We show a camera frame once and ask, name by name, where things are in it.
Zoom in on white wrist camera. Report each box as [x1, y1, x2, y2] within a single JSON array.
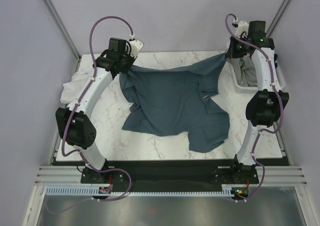
[[232, 21, 249, 38], [129, 38, 144, 58]]

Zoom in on grey t shirt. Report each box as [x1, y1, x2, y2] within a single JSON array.
[[236, 57, 258, 87]]

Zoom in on aluminium frame rail left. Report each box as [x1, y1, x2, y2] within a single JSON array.
[[42, 0, 81, 62]]

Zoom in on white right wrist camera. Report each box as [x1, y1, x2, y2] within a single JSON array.
[[232, 21, 249, 38]]

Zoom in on white folded t shirt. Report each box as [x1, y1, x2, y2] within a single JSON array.
[[60, 71, 92, 104]]

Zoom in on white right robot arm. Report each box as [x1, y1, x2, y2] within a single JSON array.
[[226, 15, 289, 183]]

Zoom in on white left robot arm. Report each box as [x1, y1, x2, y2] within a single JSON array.
[[55, 38, 144, 182]]

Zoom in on teal blue polo shirt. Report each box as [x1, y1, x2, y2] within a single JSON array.
[[119, 54, 230, 153]]

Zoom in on white slotted cable duct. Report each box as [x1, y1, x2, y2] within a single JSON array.
[[45, 185, 234, 197]]

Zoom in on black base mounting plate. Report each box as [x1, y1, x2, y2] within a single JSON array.
[[53, 157, 290, 192]]

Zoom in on aluminium frame rail right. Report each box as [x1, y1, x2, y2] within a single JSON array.
[[266, 0, 292, 37]]

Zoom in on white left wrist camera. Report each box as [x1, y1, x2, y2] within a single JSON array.
[[129, 38, 144, 58]]

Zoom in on aluminium front frame rails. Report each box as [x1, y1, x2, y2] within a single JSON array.
[[35, 166, 307, 186]]

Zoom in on aluminium frame rail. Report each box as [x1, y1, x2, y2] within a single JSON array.
[[266, 0, 292, 37], [42, 0, 81, 62]]

